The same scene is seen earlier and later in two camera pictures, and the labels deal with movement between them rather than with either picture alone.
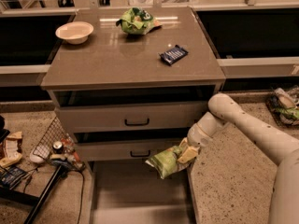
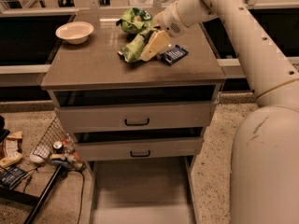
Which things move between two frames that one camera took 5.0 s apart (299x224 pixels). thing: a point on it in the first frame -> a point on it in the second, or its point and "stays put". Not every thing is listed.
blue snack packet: (173, 54) stays put
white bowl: (75, 33) stays put
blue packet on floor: (10, 175) stays put
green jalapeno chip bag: (166, 162) -> (135, 47)
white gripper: (196, 136) -> (168, 21)
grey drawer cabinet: (130, 83) stays put
